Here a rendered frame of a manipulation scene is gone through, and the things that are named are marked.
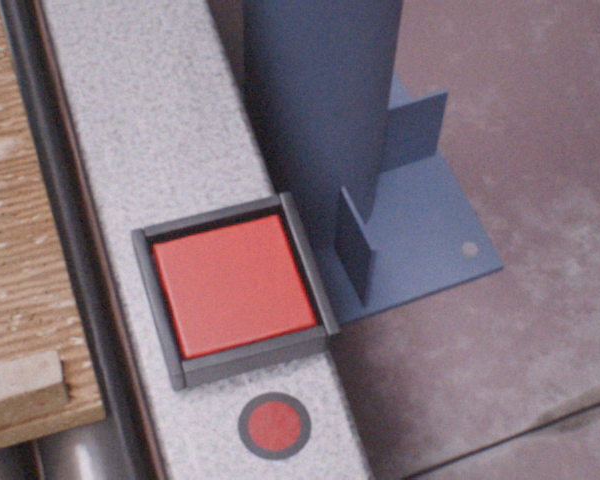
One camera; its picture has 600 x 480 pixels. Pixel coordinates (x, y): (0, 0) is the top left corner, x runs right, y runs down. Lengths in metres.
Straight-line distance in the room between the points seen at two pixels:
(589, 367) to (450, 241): 0.24
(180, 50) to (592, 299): 1.08
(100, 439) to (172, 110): 0.18
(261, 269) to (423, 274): 1.07
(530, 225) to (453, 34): 0.33
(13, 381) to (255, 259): 0.13
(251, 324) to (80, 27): 0.20
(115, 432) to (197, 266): 0.08
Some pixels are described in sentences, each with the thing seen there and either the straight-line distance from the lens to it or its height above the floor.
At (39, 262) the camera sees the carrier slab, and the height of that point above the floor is 0.94.
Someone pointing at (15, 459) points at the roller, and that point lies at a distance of 0.57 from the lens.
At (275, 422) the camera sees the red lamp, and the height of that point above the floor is 0.92.
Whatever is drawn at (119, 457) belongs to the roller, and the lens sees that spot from 0.55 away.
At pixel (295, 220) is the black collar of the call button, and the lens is 0.59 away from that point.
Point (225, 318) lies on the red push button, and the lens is 0.57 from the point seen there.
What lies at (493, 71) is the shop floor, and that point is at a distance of 1.86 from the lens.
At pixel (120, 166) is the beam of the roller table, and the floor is 0.92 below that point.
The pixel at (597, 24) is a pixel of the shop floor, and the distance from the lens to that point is 1.95.
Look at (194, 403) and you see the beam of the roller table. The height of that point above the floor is 0.91.
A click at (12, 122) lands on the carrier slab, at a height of 0.94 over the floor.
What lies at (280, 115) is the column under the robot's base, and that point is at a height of 0.28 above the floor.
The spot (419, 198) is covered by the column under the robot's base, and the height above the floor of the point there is 0.01.
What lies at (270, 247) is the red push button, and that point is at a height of 0.93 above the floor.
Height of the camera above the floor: 1.43
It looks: 59 degrees down
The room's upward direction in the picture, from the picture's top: 4 degrees clockwise
